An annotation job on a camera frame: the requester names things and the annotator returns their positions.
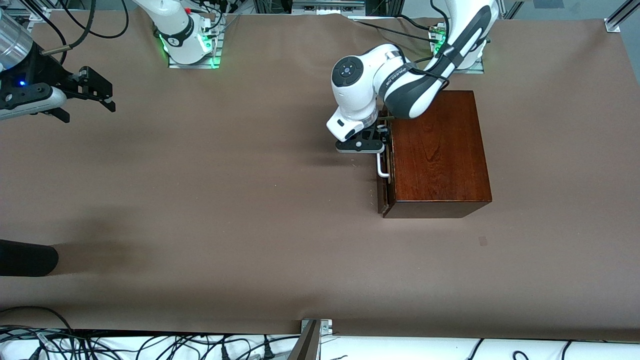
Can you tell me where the wooden drawer with white handle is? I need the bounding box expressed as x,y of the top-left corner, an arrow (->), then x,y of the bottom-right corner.
375,114 -> 397,217

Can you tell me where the dark brown wooden cabinet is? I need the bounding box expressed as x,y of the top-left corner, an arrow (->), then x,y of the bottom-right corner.
382,90 -> 493,219

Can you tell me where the brown paper table cover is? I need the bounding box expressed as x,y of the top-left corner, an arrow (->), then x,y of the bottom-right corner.
0,11 -> 640,344

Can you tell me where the black cylinder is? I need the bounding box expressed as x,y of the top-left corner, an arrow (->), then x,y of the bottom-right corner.
0,239 -> 59,277

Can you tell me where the aluminium extrusion rail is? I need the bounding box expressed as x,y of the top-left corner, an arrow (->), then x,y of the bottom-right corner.
603,0 -> 640,34
0,0 -> 51,24

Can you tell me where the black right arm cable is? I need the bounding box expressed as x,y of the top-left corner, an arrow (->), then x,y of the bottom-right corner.
42,0 -> 97,55

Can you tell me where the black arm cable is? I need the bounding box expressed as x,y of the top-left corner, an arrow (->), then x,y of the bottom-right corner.
406,0 -> 463,82
42,0 -> 97,55

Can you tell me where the thick black cable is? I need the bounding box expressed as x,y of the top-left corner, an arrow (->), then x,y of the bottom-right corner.
59,0 -> 130,39

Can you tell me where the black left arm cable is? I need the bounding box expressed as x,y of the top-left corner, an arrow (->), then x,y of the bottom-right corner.
406,0 -> 463,82

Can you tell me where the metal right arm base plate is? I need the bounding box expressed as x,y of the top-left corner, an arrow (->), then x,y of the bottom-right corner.
167,15 -> 224,70

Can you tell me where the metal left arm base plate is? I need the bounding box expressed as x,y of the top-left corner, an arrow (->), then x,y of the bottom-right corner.
429,22 -> 486,75

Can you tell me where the aluminium frame rack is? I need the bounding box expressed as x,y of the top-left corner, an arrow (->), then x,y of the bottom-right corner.
252,0 -> 402,19

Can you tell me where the aluminium profile post with bracket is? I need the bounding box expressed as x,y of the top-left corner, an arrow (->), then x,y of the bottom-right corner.
287,318 -> 333,360

